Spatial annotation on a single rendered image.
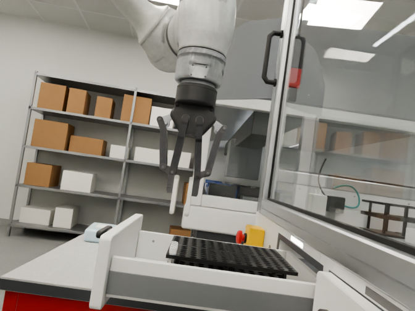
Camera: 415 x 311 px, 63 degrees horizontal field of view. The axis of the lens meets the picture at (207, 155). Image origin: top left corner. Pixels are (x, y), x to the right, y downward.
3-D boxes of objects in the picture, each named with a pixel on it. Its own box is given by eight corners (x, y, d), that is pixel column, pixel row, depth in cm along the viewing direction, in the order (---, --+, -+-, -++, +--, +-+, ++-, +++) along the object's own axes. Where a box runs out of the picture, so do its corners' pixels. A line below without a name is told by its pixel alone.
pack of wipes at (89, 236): (111, 244, 116) (113, 231, 116) (82, 241, 115) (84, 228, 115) (117, 236, 131) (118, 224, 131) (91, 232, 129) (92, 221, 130)
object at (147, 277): (105, 297, 52) (111, 257, 52) (136, 257, 78) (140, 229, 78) (362, 332, 53) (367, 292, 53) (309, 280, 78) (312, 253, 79)
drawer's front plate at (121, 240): (88, 310, 50) (99, 235, 51) (128, 260, 79) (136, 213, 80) (99, 311, 50) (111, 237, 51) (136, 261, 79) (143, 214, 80)
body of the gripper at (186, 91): (173, 77, 60) (165, 129, 59) (221, 84, 60) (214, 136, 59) (176, 87, 67) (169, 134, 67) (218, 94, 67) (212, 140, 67)
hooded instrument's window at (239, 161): (187, 203, 147) (202, 100, 150) (194, 187, 325) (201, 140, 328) (446, 240, 149) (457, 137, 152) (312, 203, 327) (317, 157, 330)
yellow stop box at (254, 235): (243, 253, 95) (247, 227, 95) (240, 247, 102) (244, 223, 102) (262, 255, 95) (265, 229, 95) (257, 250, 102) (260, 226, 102)
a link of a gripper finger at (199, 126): (195, 120, 65) (202, 120, 65) (194, 178, 64) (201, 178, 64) (194, 116, 61) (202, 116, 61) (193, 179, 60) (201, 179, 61)
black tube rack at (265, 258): (160, 293, 56) (166, 253, 57) (169, 265, 74) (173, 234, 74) (293, 311, 57) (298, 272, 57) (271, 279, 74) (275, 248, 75)
